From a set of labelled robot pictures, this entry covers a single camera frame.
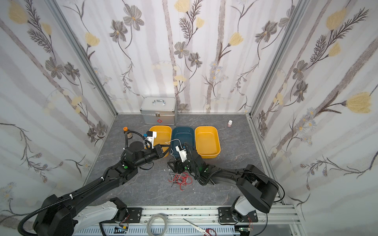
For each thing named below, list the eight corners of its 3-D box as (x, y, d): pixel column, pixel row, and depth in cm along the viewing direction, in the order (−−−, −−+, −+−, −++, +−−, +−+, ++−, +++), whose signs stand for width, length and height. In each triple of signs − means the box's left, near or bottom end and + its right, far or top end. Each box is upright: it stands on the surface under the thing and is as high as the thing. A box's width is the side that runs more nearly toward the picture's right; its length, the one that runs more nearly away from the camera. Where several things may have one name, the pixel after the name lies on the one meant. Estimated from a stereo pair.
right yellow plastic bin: (195, 158, 97) (195, 153, 92) (194, 131, 112) (195, 126, 107) (220, 158, 97) (221, 153, 92) (216, 131, 112) (217, 126, 107)
